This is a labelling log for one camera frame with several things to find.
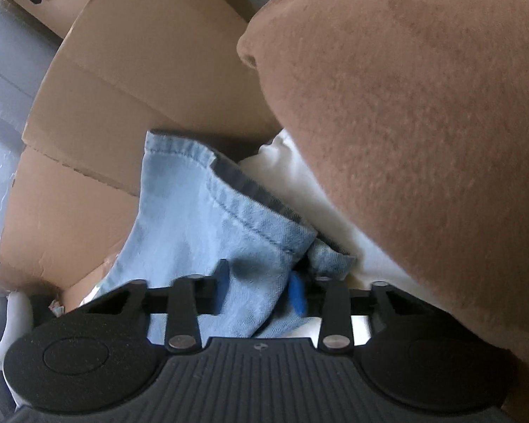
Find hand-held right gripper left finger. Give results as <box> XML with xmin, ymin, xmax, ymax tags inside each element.
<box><xmin>85</xmin><ymin>259</ymin><xmax>230</xmax><ymax>355</ymax></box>

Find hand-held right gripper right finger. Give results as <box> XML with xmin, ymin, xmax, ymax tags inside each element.
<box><xmin>288</xmin><ymin>272</ymin><xmax>428</xmax><ymax>354</ymax></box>

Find blue denim pants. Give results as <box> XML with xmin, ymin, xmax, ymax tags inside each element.
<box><xmin>99</xmin><ymin>129</ymin><xmax>358</xmax><ymax>347</ymax></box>

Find bear print bed sheet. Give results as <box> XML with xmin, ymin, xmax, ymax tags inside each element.
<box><xmin>238</xmin><ymin>130</ymin><xmax>419</xmax><ymax>331</ymax></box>

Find folded brown fleece cloth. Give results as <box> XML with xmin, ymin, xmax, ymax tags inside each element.
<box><xmin>237</xmin><ymin>0</ymin><xmax>529</xmax><ymax>388</ymax></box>

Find grey neck pillow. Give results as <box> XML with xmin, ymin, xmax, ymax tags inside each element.
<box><xmin>0</xmin><ymin>291</ymin><xmax>34</xmax><ymax>371</ymax></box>

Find flattened cardboard sheet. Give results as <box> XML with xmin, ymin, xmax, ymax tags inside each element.
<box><xmin>0</xmin><ymin>0</ymin><xmax>283</xmax><ymax>313</ymax></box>

